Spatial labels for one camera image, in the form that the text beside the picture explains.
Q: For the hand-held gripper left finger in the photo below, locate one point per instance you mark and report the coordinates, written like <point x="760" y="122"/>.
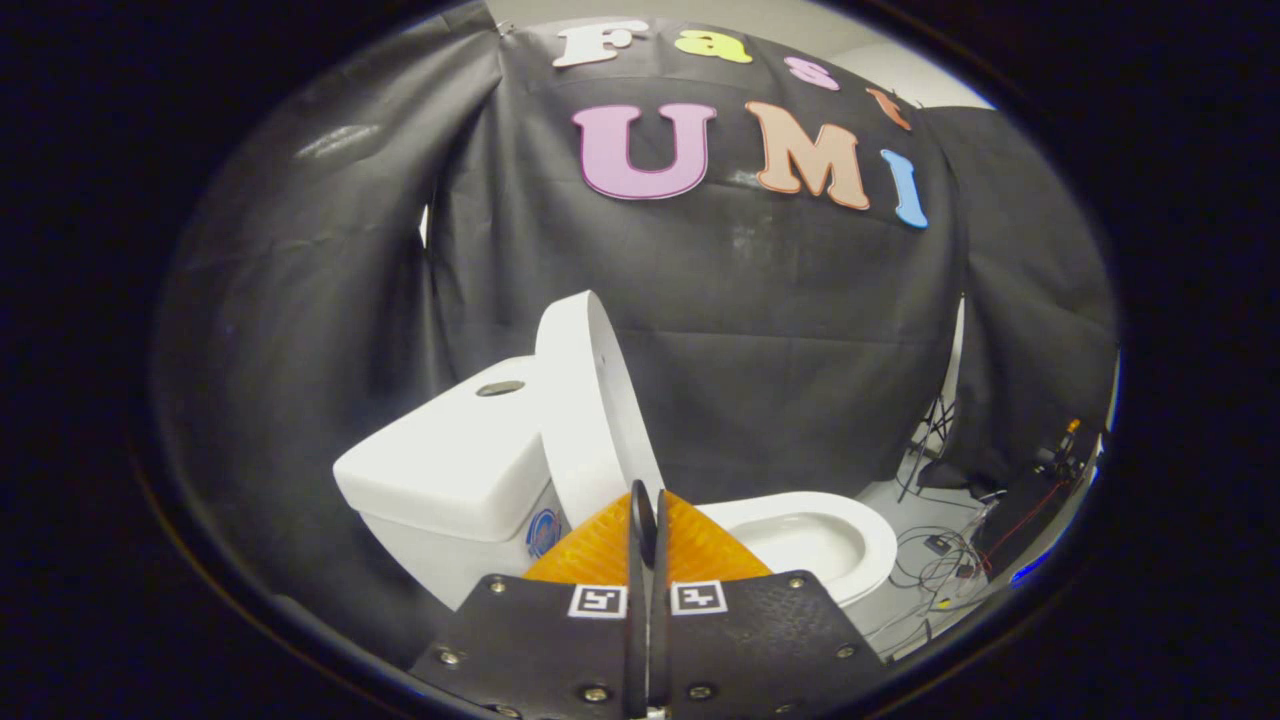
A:
<point x="550" y="640"/>

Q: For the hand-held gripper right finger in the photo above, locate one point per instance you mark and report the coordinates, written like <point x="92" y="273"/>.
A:
<point x="750" y="640"/>

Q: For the round black lid pull tab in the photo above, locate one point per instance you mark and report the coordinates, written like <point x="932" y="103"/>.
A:
<point x="643" y="520"/>

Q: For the white toilet lid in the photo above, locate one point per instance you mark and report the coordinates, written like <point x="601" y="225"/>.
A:
<point x="585" y="420"/>

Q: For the white ceramic toilet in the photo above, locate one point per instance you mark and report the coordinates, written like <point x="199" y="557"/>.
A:
<point x="450" y="560"/>

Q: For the white ceramic tank cover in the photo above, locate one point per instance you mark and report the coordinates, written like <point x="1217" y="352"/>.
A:
<point x="450" y="460"/>

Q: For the chrome flush button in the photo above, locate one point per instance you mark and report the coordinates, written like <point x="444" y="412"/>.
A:
<point x="500" y="388"/>

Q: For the black light stand tripod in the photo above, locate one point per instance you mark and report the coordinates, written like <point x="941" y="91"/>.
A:
<point x="940" y="430"/>

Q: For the black backdrop cloth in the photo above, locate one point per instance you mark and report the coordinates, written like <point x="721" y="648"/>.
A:
<point x="780" y="350"/>

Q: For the black cloth-covered table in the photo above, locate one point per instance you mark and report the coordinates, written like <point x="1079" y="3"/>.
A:
<point x="1030" y="520"/>

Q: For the orange and black device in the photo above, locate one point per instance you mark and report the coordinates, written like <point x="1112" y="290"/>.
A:
<point x="1068" y="450"/>

